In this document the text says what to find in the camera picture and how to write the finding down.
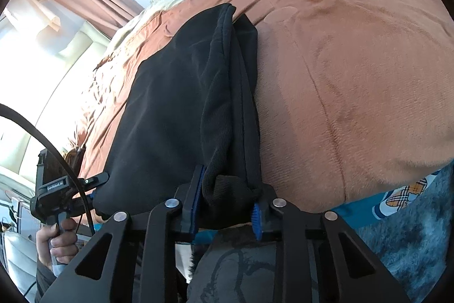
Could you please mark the blue patterned bed sheet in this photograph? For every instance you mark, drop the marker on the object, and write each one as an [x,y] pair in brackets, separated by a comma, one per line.
[390,198]

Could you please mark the black long-sleeve shirt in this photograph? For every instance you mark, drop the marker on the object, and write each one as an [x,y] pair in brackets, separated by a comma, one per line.
[170,111]

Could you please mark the orange-brown plush blanket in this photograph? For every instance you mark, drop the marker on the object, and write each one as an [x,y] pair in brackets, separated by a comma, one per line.
[354,58]

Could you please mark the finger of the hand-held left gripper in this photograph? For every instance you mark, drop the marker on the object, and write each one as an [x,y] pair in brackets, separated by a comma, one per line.
[99,180]

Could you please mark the person's left hand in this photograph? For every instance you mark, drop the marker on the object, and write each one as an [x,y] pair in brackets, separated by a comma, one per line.
[44,242]

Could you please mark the white hanging garment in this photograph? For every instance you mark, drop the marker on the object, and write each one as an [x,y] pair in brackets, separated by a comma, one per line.
[35,12]

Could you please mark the cream padded headboard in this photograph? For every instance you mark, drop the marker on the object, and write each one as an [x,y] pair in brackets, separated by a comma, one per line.
[46,104]

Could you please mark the cream duvet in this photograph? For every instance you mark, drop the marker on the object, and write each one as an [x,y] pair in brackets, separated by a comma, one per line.
[156,4]

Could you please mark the blue fuzzy rug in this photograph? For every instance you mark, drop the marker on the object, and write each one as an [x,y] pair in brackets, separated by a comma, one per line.
[418,235]

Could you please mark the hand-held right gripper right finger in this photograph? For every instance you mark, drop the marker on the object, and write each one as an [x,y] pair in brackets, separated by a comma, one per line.
[256,221]

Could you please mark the person's left forearm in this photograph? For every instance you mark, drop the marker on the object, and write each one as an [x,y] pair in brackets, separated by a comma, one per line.
[46,283]

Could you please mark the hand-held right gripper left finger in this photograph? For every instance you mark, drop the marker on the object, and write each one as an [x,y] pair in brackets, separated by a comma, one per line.
[197,196]

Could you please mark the grey printed pants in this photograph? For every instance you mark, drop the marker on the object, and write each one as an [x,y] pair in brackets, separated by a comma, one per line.
[227,271]

